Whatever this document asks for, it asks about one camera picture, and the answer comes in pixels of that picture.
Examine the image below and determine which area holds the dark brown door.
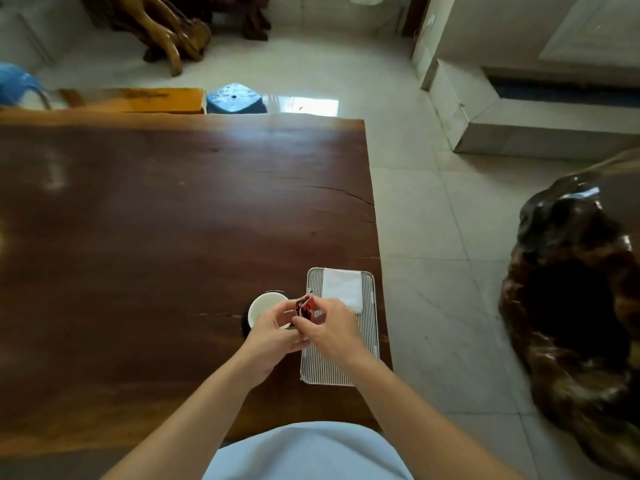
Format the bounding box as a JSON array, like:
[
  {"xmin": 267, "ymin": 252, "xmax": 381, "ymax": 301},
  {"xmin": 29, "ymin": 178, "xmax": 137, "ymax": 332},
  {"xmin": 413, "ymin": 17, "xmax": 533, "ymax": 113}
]
[{"xmin": 401, "ymin": 0, "xmax": 433, "ymax": 38}]

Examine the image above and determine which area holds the blue plastic stool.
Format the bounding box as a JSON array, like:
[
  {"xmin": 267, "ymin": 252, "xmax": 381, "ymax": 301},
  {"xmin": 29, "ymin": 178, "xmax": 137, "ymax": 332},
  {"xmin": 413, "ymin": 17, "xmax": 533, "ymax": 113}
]
[{"xmin": 205, "ymin": 83, "xmax": 269, "ymax": 115}]

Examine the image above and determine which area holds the white stone step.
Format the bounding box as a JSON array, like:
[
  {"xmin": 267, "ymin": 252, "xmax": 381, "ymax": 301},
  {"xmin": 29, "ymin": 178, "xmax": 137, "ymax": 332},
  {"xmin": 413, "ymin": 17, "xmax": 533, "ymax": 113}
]
[{"xmin": 421, "ymin": 58, "xmax": 640, "ymax": 161}]

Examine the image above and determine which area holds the dark glossy root stool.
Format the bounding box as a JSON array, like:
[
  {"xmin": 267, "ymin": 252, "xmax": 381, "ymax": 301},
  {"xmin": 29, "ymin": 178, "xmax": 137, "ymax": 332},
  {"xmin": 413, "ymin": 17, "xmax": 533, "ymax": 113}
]
[{"xmin": 498, "ymin": 147, "xmax": 640, "ymax": 478}]

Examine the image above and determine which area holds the wooden bench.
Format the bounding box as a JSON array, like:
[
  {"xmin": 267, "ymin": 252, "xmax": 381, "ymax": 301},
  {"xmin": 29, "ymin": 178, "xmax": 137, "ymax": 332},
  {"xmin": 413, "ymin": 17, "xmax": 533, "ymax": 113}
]
[{"xmin": 57, "ymin": 87, "xmax": 206, "ymax": 115}]

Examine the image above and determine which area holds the white ribbed tray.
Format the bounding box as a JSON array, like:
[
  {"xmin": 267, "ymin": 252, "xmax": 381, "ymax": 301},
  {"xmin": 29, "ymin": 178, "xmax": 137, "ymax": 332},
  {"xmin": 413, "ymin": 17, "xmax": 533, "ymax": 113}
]
[{"xmin": 299, "ymin": 267, "xmax": 381, "ymax": 387}]

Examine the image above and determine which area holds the white cup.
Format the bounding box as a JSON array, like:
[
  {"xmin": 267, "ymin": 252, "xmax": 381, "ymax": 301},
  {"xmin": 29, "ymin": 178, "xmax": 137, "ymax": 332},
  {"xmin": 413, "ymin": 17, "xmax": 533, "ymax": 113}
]
[{"xmin": 247, "ymin": 291, "xmax": 292, "ymax": 331}]

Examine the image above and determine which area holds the carved root wood sculpture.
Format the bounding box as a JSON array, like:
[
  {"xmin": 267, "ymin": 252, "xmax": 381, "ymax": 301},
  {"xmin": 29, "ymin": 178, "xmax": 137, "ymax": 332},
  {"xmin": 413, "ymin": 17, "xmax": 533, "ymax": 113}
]
[{"xmin": 77, "ymin": 0, "xmax": 273, "ymax": 78}]

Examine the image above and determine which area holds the white folded napkin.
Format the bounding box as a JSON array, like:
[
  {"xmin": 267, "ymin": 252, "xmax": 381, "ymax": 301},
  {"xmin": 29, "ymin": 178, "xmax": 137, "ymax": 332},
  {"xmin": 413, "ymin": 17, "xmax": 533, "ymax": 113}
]
[{"xmin": 321, "ymin": 268, "xmax": 364, "ymax": 315}]

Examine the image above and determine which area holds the person's left forearm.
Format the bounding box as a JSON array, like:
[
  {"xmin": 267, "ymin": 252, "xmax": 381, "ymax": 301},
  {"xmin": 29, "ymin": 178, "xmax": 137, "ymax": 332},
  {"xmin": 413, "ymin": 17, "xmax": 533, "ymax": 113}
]
[{"xmin": 100, "ymin": 356, "xmax": 273, "ymax": 480}]

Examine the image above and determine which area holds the blue plastic chair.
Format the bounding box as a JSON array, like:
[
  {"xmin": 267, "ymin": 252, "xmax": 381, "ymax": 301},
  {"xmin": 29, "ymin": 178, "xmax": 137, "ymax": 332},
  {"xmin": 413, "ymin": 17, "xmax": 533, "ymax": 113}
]
[{"xmin": 0, "ymin": 62, "xmax": 52, "ymax": 111}]

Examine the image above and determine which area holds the person's right forearm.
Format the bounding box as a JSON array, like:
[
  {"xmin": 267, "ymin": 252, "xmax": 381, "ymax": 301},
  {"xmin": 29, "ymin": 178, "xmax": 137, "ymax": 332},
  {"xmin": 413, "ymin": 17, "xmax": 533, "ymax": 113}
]
[{"xmin": 345, "ymin": 347, "xmax": 526, "ymax": 480}]

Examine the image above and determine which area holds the person's right hand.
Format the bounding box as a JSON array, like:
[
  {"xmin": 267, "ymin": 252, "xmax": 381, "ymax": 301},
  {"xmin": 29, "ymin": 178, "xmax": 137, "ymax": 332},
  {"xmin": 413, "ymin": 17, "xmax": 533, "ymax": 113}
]
[{"xmin": 291, "ymin": 295, "xmax": 372, "ymax": 368}]

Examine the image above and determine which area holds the light blue garment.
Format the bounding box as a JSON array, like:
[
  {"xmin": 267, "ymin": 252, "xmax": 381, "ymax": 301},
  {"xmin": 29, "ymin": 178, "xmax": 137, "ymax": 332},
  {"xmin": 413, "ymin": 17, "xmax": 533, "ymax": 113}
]
[{"xmin": 202, "ymin": 421, "xmax": 416, "ymax": 480}]

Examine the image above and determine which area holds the black coaster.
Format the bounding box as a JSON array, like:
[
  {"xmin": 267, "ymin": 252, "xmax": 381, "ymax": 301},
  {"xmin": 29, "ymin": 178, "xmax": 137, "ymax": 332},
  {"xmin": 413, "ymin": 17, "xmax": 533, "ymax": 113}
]
[{"xmin": 240, "ymin": 291, "xmax": 281, "ymax": 339}]

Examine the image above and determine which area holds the person's left hand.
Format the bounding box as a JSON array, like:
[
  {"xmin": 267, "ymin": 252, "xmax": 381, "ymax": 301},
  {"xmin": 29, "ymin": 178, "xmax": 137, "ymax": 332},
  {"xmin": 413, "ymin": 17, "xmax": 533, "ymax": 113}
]
[{"xmin": 238, "ymin": 300, "xmax": 311, "ymax": 388}]

